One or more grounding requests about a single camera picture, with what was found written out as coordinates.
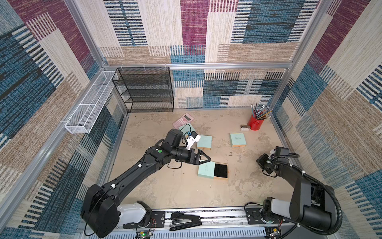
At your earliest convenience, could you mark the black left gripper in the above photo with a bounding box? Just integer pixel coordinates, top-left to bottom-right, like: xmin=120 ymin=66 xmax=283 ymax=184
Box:
xmin=171 ymin=148 xmax=211 ymax=167

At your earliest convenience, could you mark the mint drawer jewelry box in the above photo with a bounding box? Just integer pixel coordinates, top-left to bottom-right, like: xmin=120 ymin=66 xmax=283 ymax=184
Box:
xmin=198 ymin=161 xmax=229 ymax=180

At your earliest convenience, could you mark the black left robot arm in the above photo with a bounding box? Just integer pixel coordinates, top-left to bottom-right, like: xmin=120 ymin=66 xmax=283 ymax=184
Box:
xmin=81 ymin=128 xmax=211 ymax=238

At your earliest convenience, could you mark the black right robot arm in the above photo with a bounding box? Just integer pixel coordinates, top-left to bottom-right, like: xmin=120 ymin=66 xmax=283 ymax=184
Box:
xmin=256 ymin=146 xmax=343 ymax=236

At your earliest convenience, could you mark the mint jewelry box centre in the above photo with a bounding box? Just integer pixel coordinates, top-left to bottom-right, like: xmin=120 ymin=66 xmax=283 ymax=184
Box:
xmin=197 ymin=135 xmax=212 ymax=150

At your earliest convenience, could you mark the mint jewelry box near calculator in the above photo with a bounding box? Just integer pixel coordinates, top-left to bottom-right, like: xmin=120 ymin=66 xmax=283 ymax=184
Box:
xmin=179 ymin=123 xmax=195 ymax=137

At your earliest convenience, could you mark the mint jewelry box right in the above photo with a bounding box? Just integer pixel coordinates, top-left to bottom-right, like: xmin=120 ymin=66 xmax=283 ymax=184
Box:
xmin=230 ymin=133 xmax=247 ymax=147

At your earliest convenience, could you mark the red pencil cup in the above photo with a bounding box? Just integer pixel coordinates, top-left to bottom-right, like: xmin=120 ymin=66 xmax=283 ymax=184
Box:
xmin=247 ymin=116 xmax=264 ymax=131

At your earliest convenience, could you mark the white tape dispenser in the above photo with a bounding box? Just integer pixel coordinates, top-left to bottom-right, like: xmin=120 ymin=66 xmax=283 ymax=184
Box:
xmin=240 ymin=124 xmax=251 ymax=131

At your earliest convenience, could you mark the pink calculator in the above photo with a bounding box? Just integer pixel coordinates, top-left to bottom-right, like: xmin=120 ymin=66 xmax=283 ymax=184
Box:
xmin=173 ymin=113 xmax=194 ymax=129

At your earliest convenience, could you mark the black stapler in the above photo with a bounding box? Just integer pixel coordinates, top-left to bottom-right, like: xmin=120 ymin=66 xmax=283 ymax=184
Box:
xmin=170 ymin=213 xmax=202 ymax=232

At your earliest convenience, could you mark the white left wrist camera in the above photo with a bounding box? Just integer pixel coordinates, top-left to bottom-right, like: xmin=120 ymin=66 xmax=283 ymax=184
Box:
xmin=186 ymin=131 xmax=201 ymax=150

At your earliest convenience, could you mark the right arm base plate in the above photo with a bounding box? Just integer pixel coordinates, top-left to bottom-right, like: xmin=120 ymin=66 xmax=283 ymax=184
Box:
xmin=244 ymin=205 xmax=290 ymax=225

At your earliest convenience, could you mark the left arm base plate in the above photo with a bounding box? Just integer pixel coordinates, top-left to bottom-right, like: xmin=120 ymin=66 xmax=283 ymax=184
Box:
xmin=122 ymin=211 xmax=166 ymax=229

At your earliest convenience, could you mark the black wire shelf rack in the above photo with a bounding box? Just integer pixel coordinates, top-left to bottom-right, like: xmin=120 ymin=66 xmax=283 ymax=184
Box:
xmin=113 ymin=67 xmax=174 ymax=113

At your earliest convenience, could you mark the white mesh wall basket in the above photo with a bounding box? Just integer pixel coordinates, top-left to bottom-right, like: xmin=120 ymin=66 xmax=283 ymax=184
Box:
xmin=65 ymin=71 xmax=115 ymax=134

